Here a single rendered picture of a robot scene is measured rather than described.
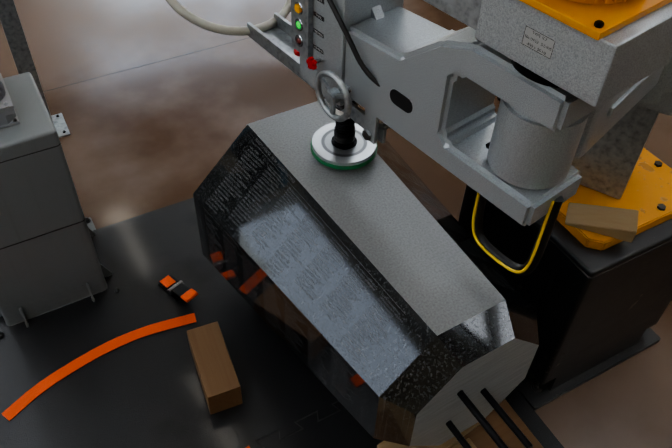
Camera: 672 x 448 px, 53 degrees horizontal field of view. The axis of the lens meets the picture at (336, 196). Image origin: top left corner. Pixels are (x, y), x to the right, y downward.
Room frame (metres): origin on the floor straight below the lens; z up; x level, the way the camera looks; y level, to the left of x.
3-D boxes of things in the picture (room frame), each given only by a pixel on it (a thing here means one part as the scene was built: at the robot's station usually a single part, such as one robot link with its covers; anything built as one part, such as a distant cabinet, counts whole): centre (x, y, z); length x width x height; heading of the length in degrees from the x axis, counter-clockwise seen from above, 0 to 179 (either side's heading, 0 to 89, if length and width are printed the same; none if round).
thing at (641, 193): (1.72, -0.88, 0.76); 0.49 x 0.49 x 0.05; 30
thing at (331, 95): (1.56, -0.01, 1.18); 0.15 x 0.10 x 0.15; 41
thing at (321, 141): (1.73, -0.02, 0.85); 0.21 x 0.21 x 0.01
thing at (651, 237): (1.72, -0.88, 0.37); 0.66 x 0.66 x 0.74; 30
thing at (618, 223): (1.48, -0.82, 0.80); 0.20 x 0.10 x 0.05; 71
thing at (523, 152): (1.23, -0.45, 1.32); 0.19 x 0.19 x 0.20
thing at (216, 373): (1.35, 0.42, 0.07); 0.30 x 0.12 x 0.12; 24
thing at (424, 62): (1.42, -0.26, 1.28); 0.74 x 0.23 x 0.49; 41
